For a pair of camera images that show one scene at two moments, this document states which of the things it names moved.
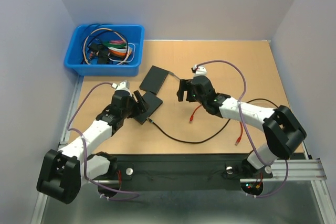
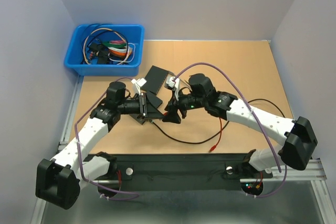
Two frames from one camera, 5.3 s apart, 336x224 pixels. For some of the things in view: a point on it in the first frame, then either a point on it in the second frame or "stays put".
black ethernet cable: x=186 y=141 stays put
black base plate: x=179 y=172 stays put
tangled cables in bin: x=103 y=44 stays put
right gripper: x=185 y=85 -> x=172 y=116
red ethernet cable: x=240 y=136 -> x=214 y=146
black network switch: x=154 y=80 stays put
